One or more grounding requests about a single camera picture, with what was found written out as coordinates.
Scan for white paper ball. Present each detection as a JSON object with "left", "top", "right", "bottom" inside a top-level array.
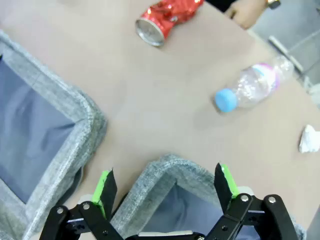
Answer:
[{"left": 298, "top": 124, "right": 320, "bottom": 154}]

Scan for black trousers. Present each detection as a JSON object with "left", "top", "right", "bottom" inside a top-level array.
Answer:
[{"left": 203, "top": 0, "right": 241, "bottom": 13}]

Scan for person's left hand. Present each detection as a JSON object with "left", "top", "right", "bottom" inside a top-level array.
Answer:
[{"left": 226, "top": 0, "right": 270, "bottom": 30}]

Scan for crushed red soda can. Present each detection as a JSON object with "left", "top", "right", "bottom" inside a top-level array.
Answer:
[{"left": 134, "top": 0, "right": 205, "bottom": 48}]

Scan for grey fabric basket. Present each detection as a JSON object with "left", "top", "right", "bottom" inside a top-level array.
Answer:
[
  {"left": 109, "top": 153, "right": 308, "bottom": 240},
  {"left": 0, "top": 29, "right": 109, "bottom": 240}
]

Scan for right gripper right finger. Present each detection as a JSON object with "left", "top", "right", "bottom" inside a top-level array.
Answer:
[{"left": 204, "top": 162, "right": 300, "bottom": 240}]

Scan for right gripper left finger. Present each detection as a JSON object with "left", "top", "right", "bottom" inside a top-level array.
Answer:
[{"left": 38, "top": 167, "right": 131, "bottom": 240}]

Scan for clear bottle blue cap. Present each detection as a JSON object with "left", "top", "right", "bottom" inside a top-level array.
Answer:
[{"left": 214, "top": 55, "right": 295, "bottom": 113}]

